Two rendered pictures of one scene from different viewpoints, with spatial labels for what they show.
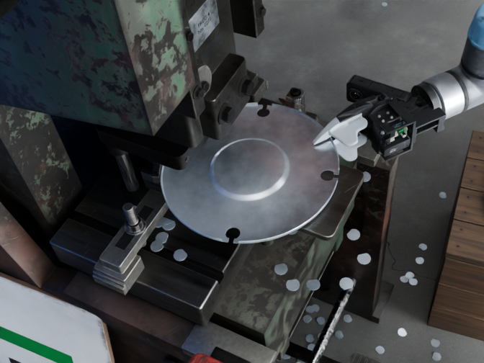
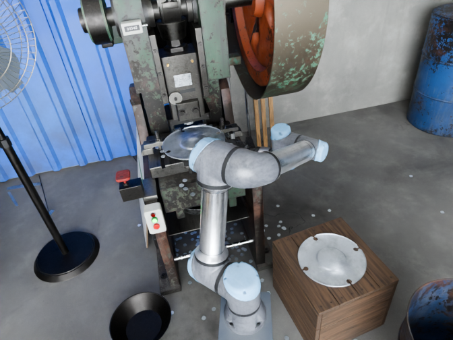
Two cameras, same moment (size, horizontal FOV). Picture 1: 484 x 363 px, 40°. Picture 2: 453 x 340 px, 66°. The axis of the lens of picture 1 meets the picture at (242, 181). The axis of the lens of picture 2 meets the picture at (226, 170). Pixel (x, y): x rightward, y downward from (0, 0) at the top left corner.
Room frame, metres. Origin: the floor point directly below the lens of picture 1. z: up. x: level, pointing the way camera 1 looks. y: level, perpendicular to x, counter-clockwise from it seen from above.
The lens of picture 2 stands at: (-0.16, -1.09, 1.62)
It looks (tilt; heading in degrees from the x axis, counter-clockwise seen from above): 37 degrees down; 46
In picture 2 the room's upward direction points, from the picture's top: 6 degrees counter-clockwise
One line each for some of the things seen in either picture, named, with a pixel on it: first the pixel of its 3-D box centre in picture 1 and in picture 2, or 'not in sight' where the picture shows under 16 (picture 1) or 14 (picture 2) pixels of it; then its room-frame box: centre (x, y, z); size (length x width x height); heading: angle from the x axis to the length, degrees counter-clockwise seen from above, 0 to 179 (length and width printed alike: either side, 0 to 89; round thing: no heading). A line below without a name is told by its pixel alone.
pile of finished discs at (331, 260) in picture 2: not in sight; (331, 258); (0.81, -0.68, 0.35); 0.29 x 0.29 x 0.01
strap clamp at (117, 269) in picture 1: (132, 230); (156, 140); (0.62, 0.18, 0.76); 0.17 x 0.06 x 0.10; 145
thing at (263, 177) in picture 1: (248, 167); (193, 141); (0.69, -0.01, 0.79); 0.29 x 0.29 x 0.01
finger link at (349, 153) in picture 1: (343, 148); not in sight; (0.72, -0.17, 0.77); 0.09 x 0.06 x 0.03; 108
